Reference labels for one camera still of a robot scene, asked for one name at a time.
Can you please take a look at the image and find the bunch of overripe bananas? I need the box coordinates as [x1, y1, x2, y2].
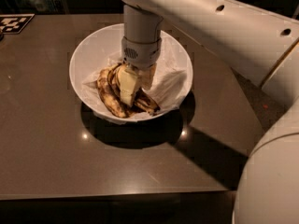
[96, 63, 160, 119]

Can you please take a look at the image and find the white bowl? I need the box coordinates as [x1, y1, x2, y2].
[68, 22, 194, 125]

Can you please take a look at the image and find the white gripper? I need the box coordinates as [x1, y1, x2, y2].
[117, 37, 162, 106]

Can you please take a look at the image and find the black white fiducial marker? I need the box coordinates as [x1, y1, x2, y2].
[0, 14, 35, 35]

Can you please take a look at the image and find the white paper towel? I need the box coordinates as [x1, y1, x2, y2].
[80, 35, 192, 123]

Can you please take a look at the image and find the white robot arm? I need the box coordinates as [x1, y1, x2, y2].
[122, 0, 299, 224]

